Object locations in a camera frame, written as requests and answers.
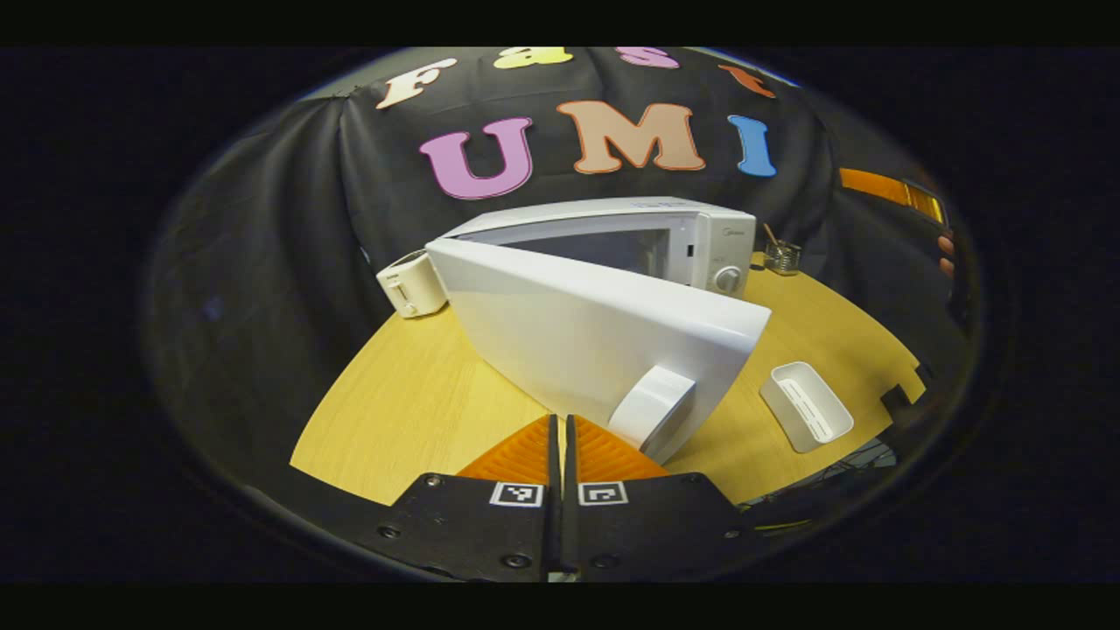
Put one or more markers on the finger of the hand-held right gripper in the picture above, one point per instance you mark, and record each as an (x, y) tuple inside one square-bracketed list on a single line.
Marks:
[(884, 186)]

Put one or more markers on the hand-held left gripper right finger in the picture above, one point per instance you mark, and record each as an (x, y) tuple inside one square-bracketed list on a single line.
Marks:
[(647, 525)]

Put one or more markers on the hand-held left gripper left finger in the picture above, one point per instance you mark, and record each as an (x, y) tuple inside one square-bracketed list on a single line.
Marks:
[(464, 534)]

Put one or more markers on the white microwave oven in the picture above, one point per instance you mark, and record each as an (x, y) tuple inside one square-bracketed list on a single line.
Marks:
[(595, 324)]

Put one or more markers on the glass jar with sticks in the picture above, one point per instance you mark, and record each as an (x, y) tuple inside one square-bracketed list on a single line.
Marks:
[(781, 256)]

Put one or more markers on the white rectangular tray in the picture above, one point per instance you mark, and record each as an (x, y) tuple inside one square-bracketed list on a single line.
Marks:
[(805, 407)]

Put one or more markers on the white toaster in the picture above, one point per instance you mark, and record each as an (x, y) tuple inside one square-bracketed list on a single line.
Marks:
[(411, 284)]

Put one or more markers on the black backdrop cloth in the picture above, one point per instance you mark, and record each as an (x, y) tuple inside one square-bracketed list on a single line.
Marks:
[(289, 262)]

